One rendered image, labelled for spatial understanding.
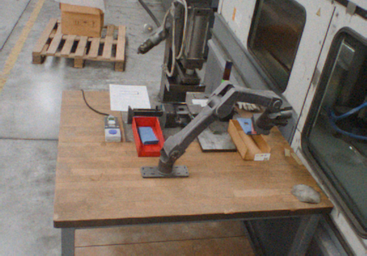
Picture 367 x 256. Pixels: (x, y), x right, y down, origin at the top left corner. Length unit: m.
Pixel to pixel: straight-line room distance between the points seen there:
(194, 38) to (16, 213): 1.67
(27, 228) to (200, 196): 1.41
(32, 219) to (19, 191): 0.29
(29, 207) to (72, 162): 1.18
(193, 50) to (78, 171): 0.73
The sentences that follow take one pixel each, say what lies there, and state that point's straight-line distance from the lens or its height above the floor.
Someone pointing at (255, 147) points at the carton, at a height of 0.91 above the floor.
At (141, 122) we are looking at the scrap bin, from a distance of 2.02.
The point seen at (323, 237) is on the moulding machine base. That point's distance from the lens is 2.00.
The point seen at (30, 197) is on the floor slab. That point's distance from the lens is 3.00.
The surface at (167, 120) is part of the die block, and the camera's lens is 2.03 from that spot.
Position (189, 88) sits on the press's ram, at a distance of 1.97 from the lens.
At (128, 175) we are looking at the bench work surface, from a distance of 1.73.
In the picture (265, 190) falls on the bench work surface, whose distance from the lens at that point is 1.80.
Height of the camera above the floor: 1.98
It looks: 29 degrees down
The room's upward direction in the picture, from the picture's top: 9 degrees clockwise
